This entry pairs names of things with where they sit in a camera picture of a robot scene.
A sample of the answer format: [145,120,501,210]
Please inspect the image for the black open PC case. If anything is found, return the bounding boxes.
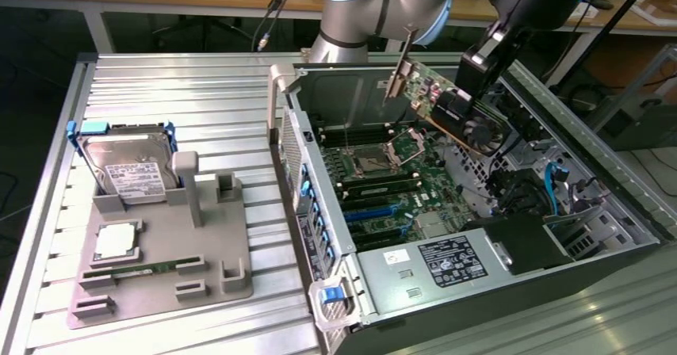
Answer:
[265,60,668,355]

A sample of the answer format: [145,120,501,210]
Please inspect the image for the blue expansion slot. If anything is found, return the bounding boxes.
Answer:
[343,204,397,223]

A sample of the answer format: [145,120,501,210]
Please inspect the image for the perforated metal disk bay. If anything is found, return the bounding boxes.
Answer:
[443,75,556,213]

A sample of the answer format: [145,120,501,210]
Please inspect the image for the silver hard disk drive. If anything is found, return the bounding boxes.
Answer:
[78,132,178,208]

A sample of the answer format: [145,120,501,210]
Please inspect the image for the CPU socket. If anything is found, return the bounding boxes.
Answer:
[351,147,392,176]

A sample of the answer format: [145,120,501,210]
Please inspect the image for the aluminium frame stand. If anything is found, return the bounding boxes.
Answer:
[583,42,677,134]

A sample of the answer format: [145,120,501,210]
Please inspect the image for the black wire bundle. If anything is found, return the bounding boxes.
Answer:
[483,166,548,219]

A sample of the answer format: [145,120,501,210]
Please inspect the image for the dark grey box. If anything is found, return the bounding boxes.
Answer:
[599,97,677,152]

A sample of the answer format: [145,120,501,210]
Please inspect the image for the blue SATA wire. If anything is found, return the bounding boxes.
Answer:
[540,159,571,218]

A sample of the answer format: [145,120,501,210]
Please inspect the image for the black expansion slot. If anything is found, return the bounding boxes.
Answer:
[348,227,405,251]

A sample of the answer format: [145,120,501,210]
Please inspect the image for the metal socket cover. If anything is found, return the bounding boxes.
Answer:
[384,128,428,166]

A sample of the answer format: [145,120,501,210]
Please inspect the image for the thin hanging cable with plug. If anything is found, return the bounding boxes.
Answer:
[252,0,301,53]

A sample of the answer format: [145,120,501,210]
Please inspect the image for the installed black RAM stick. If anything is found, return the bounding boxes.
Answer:
[340,178,419,201]

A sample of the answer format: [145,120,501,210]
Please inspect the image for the silver CPU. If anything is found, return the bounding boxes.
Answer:
[93,223,140,261]

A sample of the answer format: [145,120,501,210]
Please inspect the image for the grey parts rack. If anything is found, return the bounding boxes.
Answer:
[65,151,256,331]

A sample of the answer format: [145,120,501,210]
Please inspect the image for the black tripod pole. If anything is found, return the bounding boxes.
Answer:
[543,0,664,86]

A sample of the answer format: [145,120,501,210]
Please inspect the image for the graphics card with black fan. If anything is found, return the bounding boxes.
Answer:
[380,25,513,158]

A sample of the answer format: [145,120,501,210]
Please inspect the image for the silver power supply unit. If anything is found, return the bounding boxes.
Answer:
[353,227,515,317]

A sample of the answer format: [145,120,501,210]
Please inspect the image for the green RAM stick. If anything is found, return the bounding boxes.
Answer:
[82,255,205,283]

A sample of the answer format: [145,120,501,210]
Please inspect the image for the green motherboard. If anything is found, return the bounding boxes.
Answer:
[319,127,480,253]

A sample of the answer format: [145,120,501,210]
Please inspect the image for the blue disk caddy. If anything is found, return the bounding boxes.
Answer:
[62,120,184,192]

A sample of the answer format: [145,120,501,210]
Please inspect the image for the grey case corner handle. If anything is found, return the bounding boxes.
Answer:
[308,277,361,332]
[266,63,303,131]

